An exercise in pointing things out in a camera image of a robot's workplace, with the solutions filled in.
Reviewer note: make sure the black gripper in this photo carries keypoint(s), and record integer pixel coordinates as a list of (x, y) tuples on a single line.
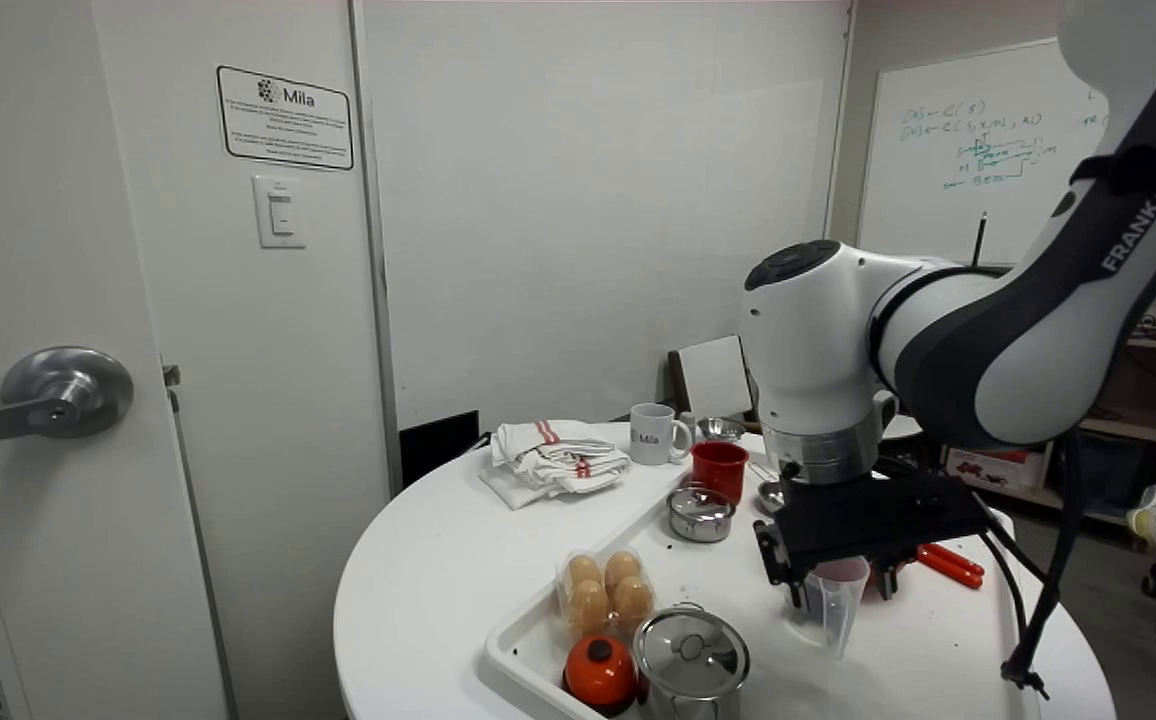
[(867, 516)]

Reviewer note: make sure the clear plastic cup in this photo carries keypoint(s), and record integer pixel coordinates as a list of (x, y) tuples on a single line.
[(835, 600)]

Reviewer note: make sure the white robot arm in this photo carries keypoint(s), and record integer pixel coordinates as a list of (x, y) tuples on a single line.
[(979, 359)]

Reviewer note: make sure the small steel bowl on tray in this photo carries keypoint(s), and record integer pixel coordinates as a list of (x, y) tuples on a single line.
[(768, 498)]

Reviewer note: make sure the red ceramic mug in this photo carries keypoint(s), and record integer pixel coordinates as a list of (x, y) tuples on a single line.
[(723, 471)]

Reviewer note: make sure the red bowl with beans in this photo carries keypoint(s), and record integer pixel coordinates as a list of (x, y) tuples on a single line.
[(950, 564)]

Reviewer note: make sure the steel bowl on table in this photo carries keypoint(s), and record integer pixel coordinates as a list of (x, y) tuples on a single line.
[(714, 430)]

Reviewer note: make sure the small whiteboard on floor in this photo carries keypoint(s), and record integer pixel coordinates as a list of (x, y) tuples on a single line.
[(714, 379)]

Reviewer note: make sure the white grey mug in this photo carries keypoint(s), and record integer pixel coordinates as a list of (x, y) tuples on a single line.
[(656, 434)]

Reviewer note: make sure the white plastic serving tray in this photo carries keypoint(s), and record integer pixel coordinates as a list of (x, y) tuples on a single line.
[(926, 655)]

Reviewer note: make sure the small orange round object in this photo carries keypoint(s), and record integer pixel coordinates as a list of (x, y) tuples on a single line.
[(602, 675)]

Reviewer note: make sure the white red striped cloth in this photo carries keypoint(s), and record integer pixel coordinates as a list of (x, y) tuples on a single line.
[(549, 461)]

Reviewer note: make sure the black box by wall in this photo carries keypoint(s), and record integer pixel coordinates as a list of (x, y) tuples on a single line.
[(437, 443)]

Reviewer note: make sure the large wall whiteboard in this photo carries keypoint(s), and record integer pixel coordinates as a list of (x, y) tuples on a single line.
[(969, 152)]

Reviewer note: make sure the white light switch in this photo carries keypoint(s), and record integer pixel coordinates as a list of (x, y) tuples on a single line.
[(276, 213)]

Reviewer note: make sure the wall sign plaque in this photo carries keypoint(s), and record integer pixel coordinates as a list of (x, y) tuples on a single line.
[(285, 120)]

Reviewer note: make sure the door lever handle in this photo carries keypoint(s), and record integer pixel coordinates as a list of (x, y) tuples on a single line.
[(65, 395)]

